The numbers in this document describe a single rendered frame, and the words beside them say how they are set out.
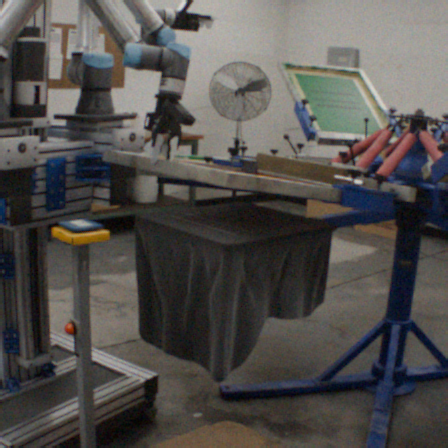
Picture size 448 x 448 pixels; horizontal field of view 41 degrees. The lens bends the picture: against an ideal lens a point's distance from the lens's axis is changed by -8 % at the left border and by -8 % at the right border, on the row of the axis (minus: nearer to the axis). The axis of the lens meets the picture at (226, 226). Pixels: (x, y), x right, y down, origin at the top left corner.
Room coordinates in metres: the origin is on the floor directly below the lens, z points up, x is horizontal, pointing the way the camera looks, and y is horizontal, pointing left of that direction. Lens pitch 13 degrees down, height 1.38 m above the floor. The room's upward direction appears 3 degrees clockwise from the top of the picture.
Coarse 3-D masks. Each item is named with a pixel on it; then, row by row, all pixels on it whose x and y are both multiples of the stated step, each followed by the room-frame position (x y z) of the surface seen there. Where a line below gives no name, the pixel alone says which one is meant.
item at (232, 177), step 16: (112, 160) 1.96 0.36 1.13; (128, 160) 1.90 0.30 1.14; (144, 160) 1.84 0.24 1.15; (160, 160) 1.79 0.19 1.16; (176, 160) 2.17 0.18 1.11; (192, 176) 1.68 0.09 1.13; (208, 176) 1.63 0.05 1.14; (224, 176) 1.59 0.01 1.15; (240, 176) 1.62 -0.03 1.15; (256, 176) 1.66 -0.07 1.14; (272, 192) 1.70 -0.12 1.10; (288, 192) 1.74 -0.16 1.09; (304, 192) 1.79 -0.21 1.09; (320, 192) 1.84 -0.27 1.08; (336, 192) 1.89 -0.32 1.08
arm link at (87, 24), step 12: (84, 0) 2.37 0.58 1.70; (84, 12) 2.37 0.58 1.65; (84, 24) 2.37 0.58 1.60; (96, 24) 2.39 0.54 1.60; (84, 36) 2.37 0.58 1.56; (96, 36) 2.40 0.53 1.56; (84, 48) 2.36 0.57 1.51; (96, 48) 2.40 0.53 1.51; (72, 60) 2.37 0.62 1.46; (72, 72) 2.36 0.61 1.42
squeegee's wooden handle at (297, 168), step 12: (264, 156) 2.33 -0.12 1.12; (276, 156) 2.29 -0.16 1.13; (264, 168) 2.32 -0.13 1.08; (276, 168) 2.27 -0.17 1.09; (288, 168) 2.23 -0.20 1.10; (300, 168) 2.20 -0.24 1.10; (312, 168) 2.16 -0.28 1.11; (324, 168) 2.12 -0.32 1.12; (336, 168) 2.09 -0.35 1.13; (312, 180) 2.15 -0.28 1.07; (324, 180) 2.11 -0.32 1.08
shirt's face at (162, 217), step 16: (192, 208) 2.16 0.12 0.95; (208, 208) 2.18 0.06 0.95; (224, 208) 2.19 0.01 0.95; (256, 208) 2.22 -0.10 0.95; (176, 224) 1.90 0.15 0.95; (192, 224) 1.92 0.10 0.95; (304, 224) 2.01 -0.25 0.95; (320, 224) 2.02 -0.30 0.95; (224, 240) 1.74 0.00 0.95; (240, 240) 1.75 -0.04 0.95
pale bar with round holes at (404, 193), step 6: (360, 180) 2.27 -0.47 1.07; (366, 180) 2.25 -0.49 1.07; (372, 180) 2.23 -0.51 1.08; (366, 186) 2.24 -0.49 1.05; (372, 186) 2.22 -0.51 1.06; (384, 186) 2.19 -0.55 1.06; (390, 186) 2.17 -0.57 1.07; (396, 186) 2.15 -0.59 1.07; (402, 186) 2.13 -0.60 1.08; (396, 192) 2.14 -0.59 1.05; (402, 192) 2.13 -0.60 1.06; (408, 192) 2.11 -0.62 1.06; (414, 192) 2.13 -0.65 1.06; (396, 198) 2.14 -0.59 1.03; (402, 198) 2.12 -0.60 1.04; (408, 198) 2.11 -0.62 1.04; (414, 198) 2.14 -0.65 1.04
